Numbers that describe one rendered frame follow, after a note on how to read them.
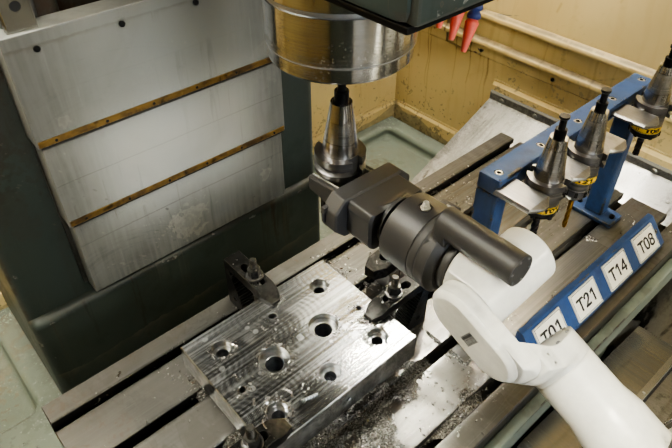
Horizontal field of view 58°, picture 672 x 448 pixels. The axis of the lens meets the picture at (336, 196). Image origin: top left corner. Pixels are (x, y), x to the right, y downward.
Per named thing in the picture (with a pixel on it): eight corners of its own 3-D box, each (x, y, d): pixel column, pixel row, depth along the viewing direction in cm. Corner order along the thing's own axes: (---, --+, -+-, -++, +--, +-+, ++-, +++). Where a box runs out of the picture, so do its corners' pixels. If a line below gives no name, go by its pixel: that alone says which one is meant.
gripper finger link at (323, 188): (313, 168, 76) (345, 192, 72) (313, 189, 78) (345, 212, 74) (302, 173, 75) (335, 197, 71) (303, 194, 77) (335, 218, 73)
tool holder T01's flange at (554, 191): (535, 171, 95) (538, 158, 93) (572, 186, 92) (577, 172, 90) (517, 190, 91) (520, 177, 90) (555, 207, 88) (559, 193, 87)
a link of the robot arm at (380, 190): (400, 140, 74) (477, 185, 67) (396, 202, 80) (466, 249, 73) (319, 181, 68) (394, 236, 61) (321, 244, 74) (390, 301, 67)
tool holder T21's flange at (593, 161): (583, 145, 101) (587, 132, 99) (613, 164, 96) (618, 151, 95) (555, 156, 98) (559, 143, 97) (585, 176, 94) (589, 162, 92)
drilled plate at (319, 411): (414, 355, 99) (416, 336, 96) (271, 471, 84) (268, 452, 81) (322, 278, 113) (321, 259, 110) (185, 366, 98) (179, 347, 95)
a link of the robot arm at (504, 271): (469, 239, 72) (551, 293, 65) (405, 292, 68) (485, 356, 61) (471, 169, 64) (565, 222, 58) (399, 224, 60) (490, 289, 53)
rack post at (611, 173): (621, 218, 132) (668, 97, 113) (608, 229, 129) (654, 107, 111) (580, 196, 138) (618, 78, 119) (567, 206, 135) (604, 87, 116)
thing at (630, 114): (663, 122, 105) (665, 118, 104) (649, 133, 102) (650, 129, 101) (625, 106, 109) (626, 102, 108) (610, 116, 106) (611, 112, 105)
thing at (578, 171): (596, 173, 93) (597, 168, 93) (577, 187, 90) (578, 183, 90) (556, 153, 97) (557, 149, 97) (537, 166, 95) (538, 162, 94)
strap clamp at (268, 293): (287, 333, 108) (282, 273, 98) (272, 343, 106) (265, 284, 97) (244, 291, 116) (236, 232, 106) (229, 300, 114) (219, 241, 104)
